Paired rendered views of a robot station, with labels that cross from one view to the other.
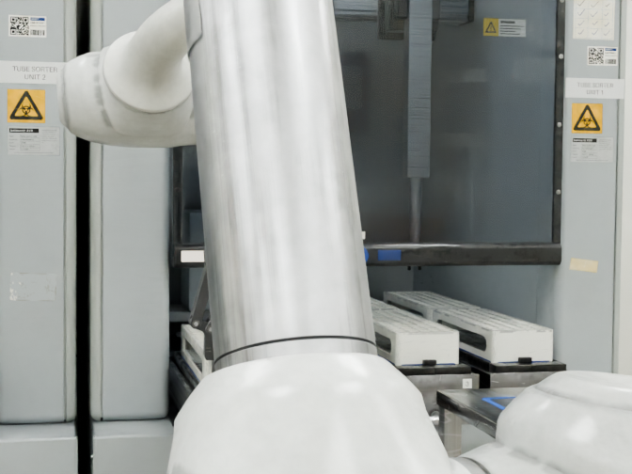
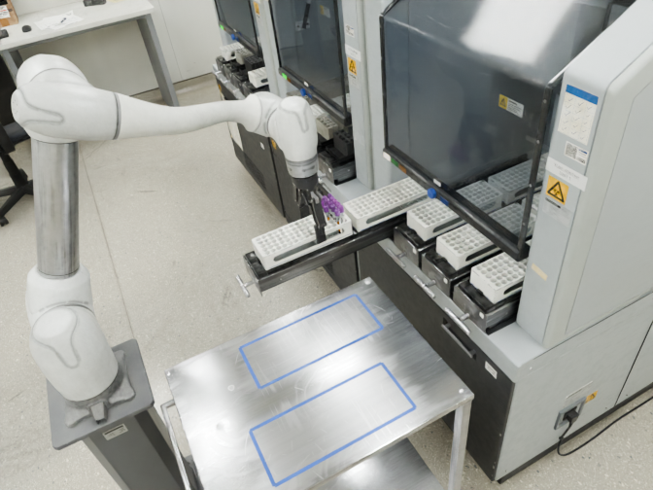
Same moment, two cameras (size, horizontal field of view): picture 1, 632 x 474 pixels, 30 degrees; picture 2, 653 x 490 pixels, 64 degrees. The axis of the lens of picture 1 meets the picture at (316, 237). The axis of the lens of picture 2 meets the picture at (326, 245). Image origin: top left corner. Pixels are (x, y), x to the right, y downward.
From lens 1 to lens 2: 1.88 m
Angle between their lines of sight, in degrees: 81
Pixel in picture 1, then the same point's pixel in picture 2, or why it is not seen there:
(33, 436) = (345, 192)
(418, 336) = (442, 245)
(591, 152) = (555, 213)
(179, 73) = (246, 122)
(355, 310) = (42, 266)
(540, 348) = (488, 293)
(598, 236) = (550, 262)
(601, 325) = (542, 308)
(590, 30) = (570, 129)
